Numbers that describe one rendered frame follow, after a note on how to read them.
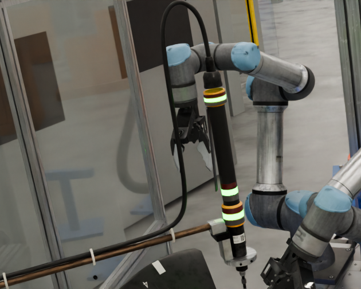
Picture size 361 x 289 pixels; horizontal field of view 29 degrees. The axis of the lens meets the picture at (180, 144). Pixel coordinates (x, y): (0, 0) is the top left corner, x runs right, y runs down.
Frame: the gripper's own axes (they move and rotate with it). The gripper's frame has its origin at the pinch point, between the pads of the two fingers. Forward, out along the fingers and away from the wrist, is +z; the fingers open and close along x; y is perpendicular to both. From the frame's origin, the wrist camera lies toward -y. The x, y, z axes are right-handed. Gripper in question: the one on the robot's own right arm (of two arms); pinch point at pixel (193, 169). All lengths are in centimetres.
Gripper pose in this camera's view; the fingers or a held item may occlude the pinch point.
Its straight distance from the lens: 202.2
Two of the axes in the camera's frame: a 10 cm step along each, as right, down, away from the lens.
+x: -9.4, 0.6, 3.4
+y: 3.0, -3.1, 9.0
